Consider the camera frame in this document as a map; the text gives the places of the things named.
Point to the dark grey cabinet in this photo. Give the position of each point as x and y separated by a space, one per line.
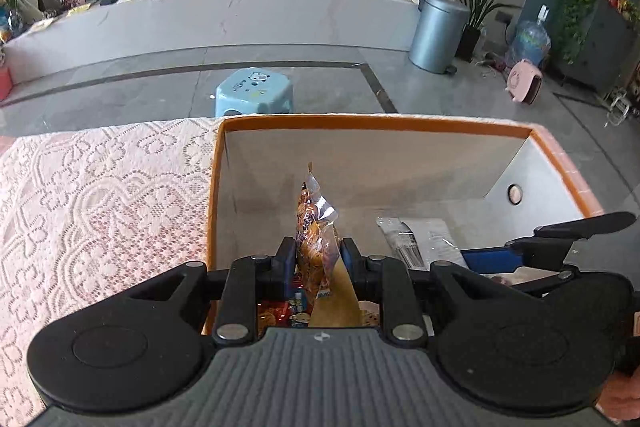
605 47

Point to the peanut snack packet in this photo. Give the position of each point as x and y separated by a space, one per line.
312 237

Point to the orange-rimmed grey box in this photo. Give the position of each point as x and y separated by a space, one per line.
400 167

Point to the pink gift box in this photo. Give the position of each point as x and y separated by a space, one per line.
4 84

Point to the blue water jug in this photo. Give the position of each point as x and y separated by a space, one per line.
530 42

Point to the white lace tablecloth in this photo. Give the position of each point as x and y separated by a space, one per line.
100 217

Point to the braised meat packet red label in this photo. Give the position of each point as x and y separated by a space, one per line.
505 279

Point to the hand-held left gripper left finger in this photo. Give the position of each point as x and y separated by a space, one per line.
285 267

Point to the red snack packet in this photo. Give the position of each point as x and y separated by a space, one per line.
272 312

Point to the tall leafy potted plant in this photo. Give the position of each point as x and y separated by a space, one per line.
475 2

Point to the grey pedal trash can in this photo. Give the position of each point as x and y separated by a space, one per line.
437 32

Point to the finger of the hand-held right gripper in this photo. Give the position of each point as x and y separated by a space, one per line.
492 259
600 224

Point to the light blue plastic stool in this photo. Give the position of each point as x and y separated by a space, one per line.
252 89

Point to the pink fan heater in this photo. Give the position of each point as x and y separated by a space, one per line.
522 79

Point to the clear packet with white label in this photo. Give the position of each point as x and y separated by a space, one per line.
430 239

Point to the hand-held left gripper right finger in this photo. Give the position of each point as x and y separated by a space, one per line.
351 264

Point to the wall socket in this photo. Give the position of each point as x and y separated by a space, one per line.
502 18

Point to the white marble tv console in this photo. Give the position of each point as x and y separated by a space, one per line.
225 17

